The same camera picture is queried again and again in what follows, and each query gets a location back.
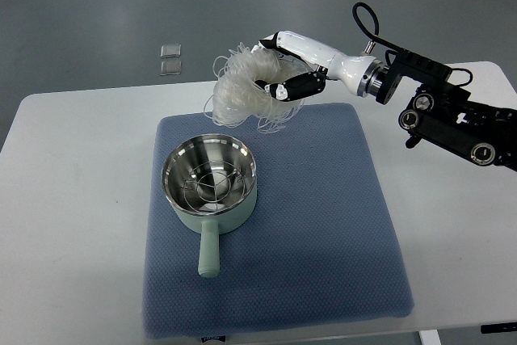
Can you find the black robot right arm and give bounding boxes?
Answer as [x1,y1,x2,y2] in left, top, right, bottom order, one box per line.
[374,49,516,170]

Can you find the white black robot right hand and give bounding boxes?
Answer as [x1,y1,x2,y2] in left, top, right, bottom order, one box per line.
[252,31,389,102]

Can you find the white table leg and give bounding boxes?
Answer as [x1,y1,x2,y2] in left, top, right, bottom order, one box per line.
[418,330,442,345]

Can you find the white vermicelli noodle nest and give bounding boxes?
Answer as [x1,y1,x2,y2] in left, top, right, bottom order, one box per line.
[204,43,310,133]

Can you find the round wire steaming rack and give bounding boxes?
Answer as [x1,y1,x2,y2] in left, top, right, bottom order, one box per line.
[182,162,246,213]

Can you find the mint green steel pot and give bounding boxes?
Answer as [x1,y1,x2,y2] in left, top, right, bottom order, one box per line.
[162,133,258,278]

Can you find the blue textured cloth mat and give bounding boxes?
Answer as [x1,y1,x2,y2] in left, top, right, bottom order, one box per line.
[143,103,414,339]

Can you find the black bracket under table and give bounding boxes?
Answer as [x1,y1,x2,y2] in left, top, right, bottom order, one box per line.
[480,322,517,334]

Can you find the black cable loop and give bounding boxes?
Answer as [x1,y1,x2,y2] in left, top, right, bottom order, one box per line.
[351,2,473,86]

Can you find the upper clear floor plate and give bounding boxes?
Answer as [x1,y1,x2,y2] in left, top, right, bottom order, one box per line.
[160,44,182,58]

